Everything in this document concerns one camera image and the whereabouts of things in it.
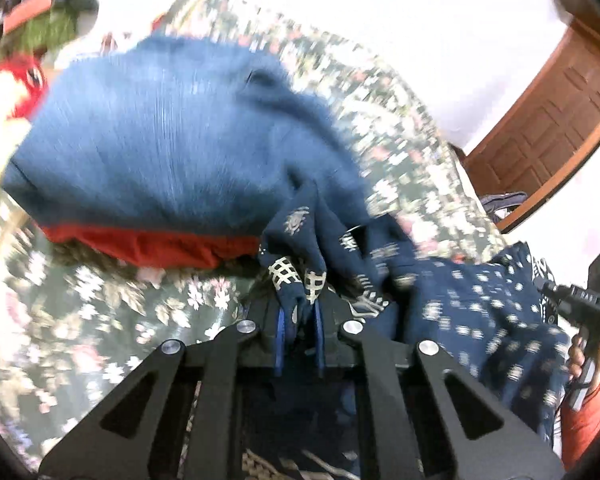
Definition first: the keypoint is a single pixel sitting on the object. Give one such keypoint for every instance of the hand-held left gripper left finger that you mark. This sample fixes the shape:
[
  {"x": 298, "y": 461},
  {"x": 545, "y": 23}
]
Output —
[{"x": 279, "y": 332}]

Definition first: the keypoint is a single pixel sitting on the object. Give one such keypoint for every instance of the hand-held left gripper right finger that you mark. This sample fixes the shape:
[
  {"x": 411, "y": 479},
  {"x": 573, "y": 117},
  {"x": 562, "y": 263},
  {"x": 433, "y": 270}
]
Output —
[{"x": 319, "y": 335}]

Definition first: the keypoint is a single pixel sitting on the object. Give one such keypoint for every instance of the navy patterned hooded jacket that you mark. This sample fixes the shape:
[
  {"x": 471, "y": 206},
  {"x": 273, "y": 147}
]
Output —
[{"x": 480, "y": 300}]

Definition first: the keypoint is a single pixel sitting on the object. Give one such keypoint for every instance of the red garment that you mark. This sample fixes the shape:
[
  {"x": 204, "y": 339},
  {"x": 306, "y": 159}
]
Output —
[{"x": 170, "y": 250}]

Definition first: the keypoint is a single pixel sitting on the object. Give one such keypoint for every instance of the blue jeans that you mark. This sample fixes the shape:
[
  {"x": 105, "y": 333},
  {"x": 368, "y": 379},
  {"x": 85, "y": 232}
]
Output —
[{"x": 155, "y": 135}]

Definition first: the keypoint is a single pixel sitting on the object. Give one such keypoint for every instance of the person's right hand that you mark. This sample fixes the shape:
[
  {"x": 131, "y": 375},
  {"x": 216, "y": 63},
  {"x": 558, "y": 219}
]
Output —
[{"x": 576, "y": 355}]

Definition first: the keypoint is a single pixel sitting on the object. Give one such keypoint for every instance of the dark cloth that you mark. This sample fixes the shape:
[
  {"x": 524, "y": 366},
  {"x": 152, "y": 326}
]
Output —
[{"x": 502, "y": 205}]

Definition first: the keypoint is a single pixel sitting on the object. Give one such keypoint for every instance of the wooden door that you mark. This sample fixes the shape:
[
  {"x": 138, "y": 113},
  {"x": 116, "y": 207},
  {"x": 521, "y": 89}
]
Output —
[{"x": 555, "y": 120}]

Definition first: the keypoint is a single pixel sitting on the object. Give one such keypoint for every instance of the floral blanket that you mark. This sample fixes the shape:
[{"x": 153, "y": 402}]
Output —
[{"x": 80, "y": 335}]

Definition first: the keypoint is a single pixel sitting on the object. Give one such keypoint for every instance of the red fuzzy cloth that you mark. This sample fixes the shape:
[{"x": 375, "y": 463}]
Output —
[{"x": 27, "y": 72}]

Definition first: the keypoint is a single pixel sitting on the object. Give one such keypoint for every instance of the green patterned cloth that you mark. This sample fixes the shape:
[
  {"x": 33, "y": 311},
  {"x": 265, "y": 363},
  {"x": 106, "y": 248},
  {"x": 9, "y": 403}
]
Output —
[{"x": 55, "y": 30}]

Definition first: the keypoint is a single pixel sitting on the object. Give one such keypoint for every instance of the orange box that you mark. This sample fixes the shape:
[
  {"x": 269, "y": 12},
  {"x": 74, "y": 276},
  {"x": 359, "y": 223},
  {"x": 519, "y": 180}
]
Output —
[{"x": 30, "y": 12}]

